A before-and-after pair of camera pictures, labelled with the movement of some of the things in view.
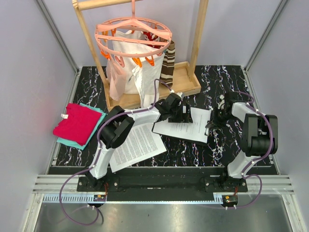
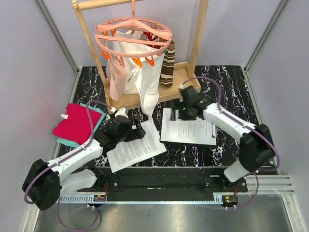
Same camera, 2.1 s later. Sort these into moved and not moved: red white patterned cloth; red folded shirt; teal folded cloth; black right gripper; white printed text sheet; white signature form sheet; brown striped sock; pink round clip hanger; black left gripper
Moved: black left gripper; white signature form sheet; black right gripper
Not moved: red white patterned cloth; red folded shirt; pink round clip hanger; teal folded cloth; white printed text sheet; brown striped sock
